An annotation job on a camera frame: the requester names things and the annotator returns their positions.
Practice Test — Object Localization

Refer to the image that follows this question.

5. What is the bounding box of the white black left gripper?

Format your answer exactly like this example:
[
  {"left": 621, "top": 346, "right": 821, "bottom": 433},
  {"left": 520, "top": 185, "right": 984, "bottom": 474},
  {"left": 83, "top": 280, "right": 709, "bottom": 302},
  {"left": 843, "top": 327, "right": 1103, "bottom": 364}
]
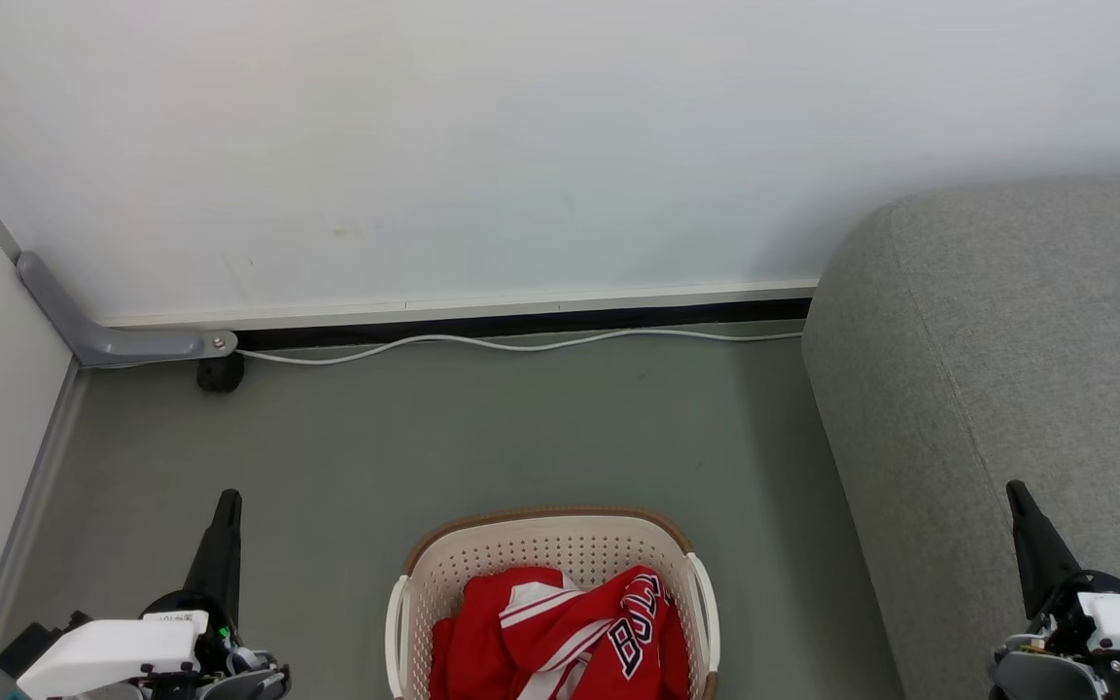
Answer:
[{"left": 16, "top": 489, "right": 252, "bottom": 700}]

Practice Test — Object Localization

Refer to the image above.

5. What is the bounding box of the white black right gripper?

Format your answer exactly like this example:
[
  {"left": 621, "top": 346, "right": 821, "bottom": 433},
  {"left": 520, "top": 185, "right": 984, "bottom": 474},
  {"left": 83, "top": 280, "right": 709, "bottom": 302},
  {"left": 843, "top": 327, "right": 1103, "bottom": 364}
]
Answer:
[{"left": 1006, "top": 480, "right": 1120, "bottom": 700}]

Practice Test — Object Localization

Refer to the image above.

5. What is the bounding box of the red and white jersey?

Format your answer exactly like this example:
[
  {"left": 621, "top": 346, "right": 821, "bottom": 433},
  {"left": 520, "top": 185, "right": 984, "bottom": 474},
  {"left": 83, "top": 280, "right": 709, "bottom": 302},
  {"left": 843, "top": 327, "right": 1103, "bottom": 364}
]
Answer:
[{"left": 429, "top": 566, "right": 692, "bottom": 700}]

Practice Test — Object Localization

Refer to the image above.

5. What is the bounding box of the grey fabric sofa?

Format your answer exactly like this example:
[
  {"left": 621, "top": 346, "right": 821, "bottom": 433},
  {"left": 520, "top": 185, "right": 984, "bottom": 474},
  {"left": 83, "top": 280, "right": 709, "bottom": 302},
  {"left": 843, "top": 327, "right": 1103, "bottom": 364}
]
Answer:
[{"left": 801, "top": 175, "right": 1120, "bottom": 700}]

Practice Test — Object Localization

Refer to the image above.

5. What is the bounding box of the small black floor foot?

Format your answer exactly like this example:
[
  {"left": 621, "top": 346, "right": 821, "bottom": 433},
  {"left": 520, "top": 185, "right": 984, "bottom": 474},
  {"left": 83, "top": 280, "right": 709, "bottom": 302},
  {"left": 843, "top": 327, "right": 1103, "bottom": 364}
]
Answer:
[{"left": 196, "top": 356, "right": 246, "bottom": 394}]

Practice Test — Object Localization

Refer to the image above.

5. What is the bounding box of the cream perforated laundry basket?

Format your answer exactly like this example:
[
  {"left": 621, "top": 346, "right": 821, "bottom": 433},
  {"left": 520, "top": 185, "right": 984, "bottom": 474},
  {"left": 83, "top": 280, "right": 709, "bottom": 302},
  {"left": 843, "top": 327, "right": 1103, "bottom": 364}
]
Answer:
[{"left": 385, "top": 506, "right": 721, "bottom": 700}]

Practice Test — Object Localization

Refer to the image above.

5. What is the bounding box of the grey wall skirting strip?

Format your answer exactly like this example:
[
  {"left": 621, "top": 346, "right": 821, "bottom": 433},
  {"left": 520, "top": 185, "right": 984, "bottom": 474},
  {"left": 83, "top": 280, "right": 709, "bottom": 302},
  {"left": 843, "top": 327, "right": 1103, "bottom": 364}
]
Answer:
[{"left": 0, "top": 360, "right": 89, "bottom": 700}]

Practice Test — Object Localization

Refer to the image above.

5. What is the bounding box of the grey angled wall bracket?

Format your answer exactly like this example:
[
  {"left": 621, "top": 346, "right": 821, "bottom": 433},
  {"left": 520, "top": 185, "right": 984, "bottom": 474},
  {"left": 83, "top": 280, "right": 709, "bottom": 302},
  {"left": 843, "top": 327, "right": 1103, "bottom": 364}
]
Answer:
[{"left": 17, "top": 251, "right": 238, "bottom": 368}]

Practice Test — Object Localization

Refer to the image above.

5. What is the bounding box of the thin white floor cable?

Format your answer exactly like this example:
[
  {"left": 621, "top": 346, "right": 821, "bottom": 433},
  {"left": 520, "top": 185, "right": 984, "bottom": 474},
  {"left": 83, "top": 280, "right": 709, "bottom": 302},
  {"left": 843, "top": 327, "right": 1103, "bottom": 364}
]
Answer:
[{"left": 234, "top": 329, "right": 804, "bottom": 368}]

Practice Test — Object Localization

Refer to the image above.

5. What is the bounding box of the white wall baseboard strip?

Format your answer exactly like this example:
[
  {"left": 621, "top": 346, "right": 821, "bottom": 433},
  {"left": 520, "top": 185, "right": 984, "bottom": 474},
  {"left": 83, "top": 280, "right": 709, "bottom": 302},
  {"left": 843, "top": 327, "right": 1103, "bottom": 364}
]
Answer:
[{"left": 98, "top": 280, "right": 820, "bottom": 332}]

